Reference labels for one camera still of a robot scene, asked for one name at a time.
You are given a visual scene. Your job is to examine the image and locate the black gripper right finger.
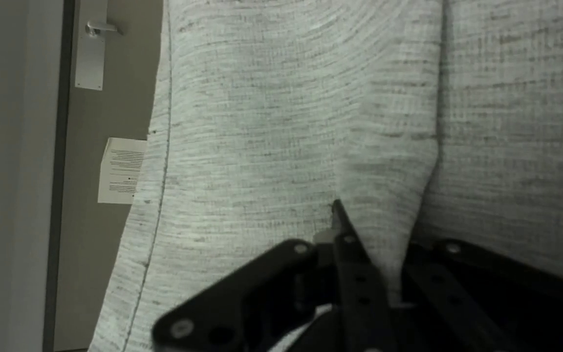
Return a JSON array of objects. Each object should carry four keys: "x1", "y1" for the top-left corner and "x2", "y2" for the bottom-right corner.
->
[{"x1": 399, "y1": 237, "x2": 563, "y2": 352}]

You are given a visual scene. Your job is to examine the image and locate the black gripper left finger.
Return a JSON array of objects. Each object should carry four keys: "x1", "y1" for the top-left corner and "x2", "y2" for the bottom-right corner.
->
[{"x1": 151, "y1": 198, "x2": 397, "y2": 352}]

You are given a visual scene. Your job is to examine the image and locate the grey woven curtain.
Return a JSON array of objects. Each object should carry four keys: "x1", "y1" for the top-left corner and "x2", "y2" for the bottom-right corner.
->
[{"x1": 86, "y1": 0, "x2": 563, "y2": 352}]

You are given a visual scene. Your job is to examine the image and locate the grey door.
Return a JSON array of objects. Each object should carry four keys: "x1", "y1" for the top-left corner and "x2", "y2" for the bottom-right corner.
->
[{"x1": 51, "y1": 0, "x2": 166, "y2": 352}]

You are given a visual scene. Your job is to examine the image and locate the white paper sign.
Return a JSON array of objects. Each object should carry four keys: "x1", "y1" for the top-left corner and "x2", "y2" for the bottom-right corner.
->
[{"x1": 96, "y1": 135, "x2": 149, "y2": 207}]

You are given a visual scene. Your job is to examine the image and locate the grey door frame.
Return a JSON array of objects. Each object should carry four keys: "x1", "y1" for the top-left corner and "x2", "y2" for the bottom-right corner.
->
[{"x1": 0, "y1": 0, "x2": 76, "y2": 352}]

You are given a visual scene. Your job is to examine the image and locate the silver door handle plate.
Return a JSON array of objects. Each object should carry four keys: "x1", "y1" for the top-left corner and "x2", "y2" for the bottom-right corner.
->
[{"x1": 72, "y1": 0, "x2": 127, "y2": 92}]

